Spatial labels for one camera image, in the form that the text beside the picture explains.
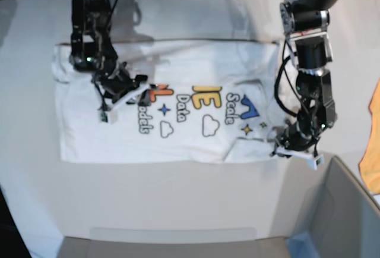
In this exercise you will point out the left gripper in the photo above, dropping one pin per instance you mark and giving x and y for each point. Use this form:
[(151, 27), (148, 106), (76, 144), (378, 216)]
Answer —
[(292, 142)]

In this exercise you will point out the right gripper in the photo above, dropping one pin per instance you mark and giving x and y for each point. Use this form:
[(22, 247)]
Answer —
[(117, 88)]

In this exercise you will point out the white printed t-shirt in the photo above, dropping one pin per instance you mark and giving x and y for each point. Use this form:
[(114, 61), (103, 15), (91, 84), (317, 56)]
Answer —
[(214, 103)]

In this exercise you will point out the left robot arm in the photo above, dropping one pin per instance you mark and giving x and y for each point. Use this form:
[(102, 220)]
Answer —
[(305, 24)]

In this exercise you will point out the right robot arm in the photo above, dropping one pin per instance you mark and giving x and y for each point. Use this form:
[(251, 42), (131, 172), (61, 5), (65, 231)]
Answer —
[(93, 53)]

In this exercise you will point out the grey bin right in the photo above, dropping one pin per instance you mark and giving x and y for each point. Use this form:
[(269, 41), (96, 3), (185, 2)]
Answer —
[(326, 212)]

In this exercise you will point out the orange cloth at right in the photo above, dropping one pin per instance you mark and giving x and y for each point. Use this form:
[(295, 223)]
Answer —
[(369, 164)]

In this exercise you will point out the grey front tray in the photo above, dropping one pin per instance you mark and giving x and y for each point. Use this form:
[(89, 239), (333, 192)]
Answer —
[(232, 242)]

